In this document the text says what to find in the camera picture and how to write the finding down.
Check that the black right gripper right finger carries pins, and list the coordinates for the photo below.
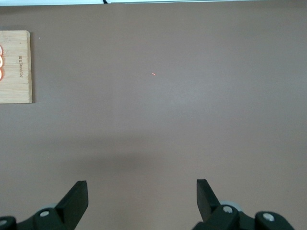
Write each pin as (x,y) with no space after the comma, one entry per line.
(208,206)

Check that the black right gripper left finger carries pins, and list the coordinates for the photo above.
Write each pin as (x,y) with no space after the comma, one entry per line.
(67,210)

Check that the wooden cutting board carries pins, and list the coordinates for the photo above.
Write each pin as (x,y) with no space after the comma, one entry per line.
(16,88)

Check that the orange slice toy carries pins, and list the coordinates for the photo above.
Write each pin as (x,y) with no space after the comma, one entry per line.
(1,74)

